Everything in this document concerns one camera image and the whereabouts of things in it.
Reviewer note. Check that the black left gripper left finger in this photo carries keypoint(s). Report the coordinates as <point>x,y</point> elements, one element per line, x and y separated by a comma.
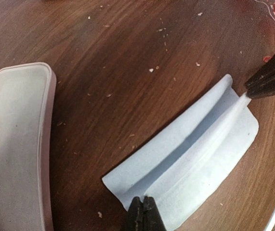
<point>134,217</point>

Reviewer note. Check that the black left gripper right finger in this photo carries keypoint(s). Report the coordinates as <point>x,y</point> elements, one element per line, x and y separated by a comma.
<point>152,220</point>

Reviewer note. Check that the light blue cleaning cloth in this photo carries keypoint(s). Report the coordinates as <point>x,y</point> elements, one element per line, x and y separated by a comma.
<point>185,163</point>

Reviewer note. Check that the pink glasses case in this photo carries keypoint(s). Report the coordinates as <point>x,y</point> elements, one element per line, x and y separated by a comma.
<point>26,102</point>

